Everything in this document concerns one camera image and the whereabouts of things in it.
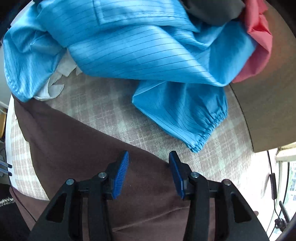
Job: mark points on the white thin garment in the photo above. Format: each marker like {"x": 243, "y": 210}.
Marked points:
{"x": 52, "y": 90}

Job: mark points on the dark grey garment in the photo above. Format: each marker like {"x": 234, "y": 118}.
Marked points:
{"x": 214, "y": 12}

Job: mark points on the brown garment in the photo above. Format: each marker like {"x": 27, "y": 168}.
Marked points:
{"x": 62, "y": 147}

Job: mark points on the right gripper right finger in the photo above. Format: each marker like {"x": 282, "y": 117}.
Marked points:
{"x": 234, "y": 218}

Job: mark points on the plaid checked table cloth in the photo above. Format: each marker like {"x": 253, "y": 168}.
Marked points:
{"x": 106, "y": 105}

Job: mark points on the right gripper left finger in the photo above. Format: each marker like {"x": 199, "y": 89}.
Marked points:
{"x": 62, "y": 218}

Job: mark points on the blue striped work coat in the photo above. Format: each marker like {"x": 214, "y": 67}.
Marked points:
{"x": 182, "y": 65}

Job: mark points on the red garment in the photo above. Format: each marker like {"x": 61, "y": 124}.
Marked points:
{"x": 257, "y": 27}

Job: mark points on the brown cardboard box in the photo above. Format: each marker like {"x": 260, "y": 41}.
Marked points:
{"x": 267, "y": 100}

